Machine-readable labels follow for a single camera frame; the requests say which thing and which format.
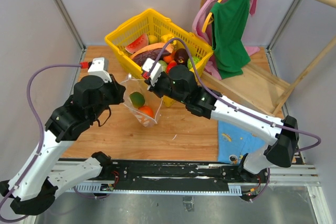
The pale green cabbage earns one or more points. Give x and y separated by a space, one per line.
163 64

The green shirt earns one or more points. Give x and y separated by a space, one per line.
230 19

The watermelon slice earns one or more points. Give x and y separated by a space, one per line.
136 45

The pink garment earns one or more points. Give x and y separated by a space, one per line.
207 36

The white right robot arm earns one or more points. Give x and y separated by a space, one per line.
279 135

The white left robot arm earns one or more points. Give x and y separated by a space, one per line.
33 190

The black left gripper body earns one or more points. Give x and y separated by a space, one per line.
111 95

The green mango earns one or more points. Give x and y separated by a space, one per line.
137 99

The yellow lemon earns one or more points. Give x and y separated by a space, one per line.
152 39

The yellow plastic basket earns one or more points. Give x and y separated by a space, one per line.
146 29

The blue cartoon cloth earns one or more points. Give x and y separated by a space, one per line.
234 143

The wooden clothes rack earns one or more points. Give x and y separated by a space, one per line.
263 90

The yellow bell pepper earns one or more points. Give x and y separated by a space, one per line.
165 38

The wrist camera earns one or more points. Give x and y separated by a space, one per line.
151 71
97 67

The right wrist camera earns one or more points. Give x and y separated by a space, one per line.
151 71

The dark purple mangosteen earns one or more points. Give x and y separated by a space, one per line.
181 56

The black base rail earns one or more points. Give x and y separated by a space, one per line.
172 177

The clear polka dot zip bag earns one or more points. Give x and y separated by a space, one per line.
133 84

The green custard apple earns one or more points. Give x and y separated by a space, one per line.
196 60

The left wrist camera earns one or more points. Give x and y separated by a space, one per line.
97 67

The papaya half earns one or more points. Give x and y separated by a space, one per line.
158 45

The orange persimmon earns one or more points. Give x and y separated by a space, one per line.
147 110

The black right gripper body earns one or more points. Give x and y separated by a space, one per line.
163 87

